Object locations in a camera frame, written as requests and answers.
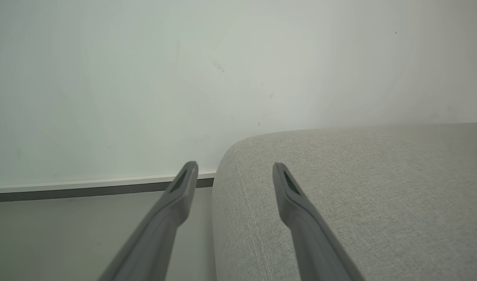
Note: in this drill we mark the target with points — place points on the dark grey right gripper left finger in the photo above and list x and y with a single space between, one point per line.
160 230

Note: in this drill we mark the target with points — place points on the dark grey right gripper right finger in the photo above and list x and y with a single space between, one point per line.
308 234

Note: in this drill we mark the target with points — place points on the light grey fabric sofa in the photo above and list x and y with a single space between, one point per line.
379 203

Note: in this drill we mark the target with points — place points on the white baseboard with grey strip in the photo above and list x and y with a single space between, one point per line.
86 188

